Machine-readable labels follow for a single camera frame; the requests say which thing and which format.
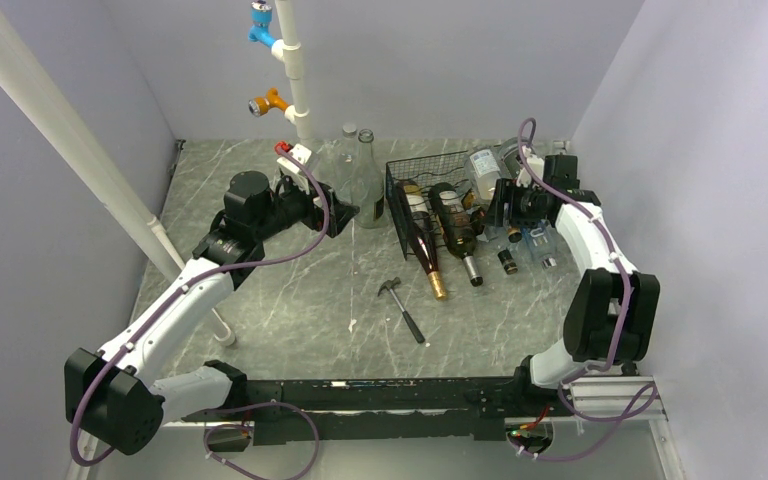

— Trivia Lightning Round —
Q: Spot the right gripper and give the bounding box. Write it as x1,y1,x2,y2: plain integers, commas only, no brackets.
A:
481,178,547,230

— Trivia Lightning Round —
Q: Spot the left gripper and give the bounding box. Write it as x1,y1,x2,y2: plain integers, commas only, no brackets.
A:
253,173,359,242

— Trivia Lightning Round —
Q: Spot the round clear glass bottle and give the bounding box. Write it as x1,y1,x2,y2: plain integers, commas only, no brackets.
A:
333,122,358,203

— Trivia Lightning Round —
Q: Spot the clear frosted wine bottle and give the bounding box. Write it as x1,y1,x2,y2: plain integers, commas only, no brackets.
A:
350,129,385,229

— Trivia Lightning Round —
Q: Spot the clear bottle white label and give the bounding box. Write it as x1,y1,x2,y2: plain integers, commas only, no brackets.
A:
466,148,524,245

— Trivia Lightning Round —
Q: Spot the clear bottle dark label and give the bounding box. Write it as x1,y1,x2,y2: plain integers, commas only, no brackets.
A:
498,138,539,180

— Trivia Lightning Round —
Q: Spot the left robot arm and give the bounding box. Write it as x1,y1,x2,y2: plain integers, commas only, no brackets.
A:
64,171,359,466

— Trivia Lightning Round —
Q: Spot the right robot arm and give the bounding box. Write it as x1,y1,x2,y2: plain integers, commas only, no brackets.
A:
484,147,660,415

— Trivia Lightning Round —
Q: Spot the green wine bottle silver cap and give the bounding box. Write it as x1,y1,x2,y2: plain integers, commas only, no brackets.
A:
428,182,484,287

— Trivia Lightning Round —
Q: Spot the blue label clear bottle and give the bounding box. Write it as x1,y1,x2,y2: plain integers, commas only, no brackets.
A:
523,221,557,269

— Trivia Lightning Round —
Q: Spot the red wine bottle gold cap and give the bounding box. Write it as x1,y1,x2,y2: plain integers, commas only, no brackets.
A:
395,180,448,301

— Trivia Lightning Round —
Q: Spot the small grey hammer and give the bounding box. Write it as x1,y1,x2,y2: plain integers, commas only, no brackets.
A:
377,277,426,344

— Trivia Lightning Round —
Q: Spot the orange pipe nozzle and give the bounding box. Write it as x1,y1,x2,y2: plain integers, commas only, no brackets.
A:
248,87,289,117

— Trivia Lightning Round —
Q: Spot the blue pipe nozzle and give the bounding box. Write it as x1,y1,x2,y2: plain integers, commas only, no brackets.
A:
247,0,275,48

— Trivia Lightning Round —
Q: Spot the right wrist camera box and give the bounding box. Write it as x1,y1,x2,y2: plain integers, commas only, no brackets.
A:
517,152,545,187

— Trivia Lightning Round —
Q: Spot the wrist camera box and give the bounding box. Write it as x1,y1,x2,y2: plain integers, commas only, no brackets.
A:
274,141,313,193
517,152,545,187

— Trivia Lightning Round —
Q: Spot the black wire wine rack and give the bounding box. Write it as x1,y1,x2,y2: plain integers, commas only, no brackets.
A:
385,150,561,261

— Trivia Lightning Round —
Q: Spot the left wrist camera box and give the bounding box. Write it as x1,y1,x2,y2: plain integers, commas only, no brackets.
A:
274,141,313,193

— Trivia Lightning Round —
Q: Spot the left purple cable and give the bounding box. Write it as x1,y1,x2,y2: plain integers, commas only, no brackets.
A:
69,148,332,480

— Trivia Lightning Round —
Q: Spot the purple cable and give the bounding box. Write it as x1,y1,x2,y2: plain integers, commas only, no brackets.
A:
69,148,332,480
504,117,658,464

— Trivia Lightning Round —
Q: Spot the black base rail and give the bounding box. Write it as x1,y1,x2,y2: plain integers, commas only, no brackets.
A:
186,372,572,446

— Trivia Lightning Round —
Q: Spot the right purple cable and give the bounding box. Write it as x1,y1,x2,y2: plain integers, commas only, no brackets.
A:
504,117,658,464

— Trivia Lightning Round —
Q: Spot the white pvc pipe frame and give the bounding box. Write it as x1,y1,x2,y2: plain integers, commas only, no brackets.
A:
0,0,324,348

